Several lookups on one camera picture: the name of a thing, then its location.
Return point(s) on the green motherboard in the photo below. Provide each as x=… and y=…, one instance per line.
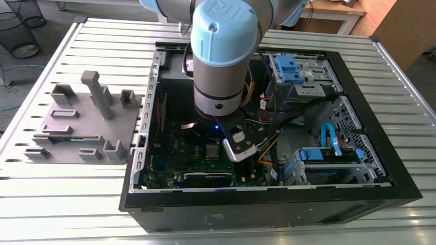
x=191, y=163

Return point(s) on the black open PC case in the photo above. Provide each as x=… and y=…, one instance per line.
x=237, y=211

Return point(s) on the hard disk in blue carrier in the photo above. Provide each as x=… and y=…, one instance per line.
x=309, y=155

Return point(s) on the blue RAM stick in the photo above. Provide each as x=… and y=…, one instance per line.
x=65, y=140

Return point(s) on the blue disk carrier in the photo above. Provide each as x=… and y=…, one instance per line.
x=287, y=63
x=292, y=77

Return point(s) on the CPU socket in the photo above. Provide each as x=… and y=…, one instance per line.
x=204, y=153

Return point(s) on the grey power supply unit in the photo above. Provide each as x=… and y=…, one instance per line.
x=176, y=97

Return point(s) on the wooden cabinet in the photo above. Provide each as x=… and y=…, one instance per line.
x=405, y=30

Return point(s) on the silver CPU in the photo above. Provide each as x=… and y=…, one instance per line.
x=213, y=151

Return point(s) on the silver perforated disk bay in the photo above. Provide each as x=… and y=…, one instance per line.
x=340, y=166

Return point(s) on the black RAM slot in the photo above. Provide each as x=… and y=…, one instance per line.
x=253, y=167
x=244, y=171
x=248, y=169
x=240, y=171

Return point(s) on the black graphics card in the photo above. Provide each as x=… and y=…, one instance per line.
x=207, y=180

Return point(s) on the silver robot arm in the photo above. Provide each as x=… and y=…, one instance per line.
x=217, y=76

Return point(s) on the grey metal disk bay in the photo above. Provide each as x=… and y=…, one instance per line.
x=307, y=92

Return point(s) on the pale blue empty carrier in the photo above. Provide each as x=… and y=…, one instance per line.
x=288, y=171

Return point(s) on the black mesh wastebasket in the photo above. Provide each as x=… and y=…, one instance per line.
x=33, y=15
x=16, y=35

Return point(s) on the grey parts rack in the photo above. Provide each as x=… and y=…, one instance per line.
x=92, y=127

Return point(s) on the wooden desk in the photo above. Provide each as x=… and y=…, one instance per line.
x=340, y=9

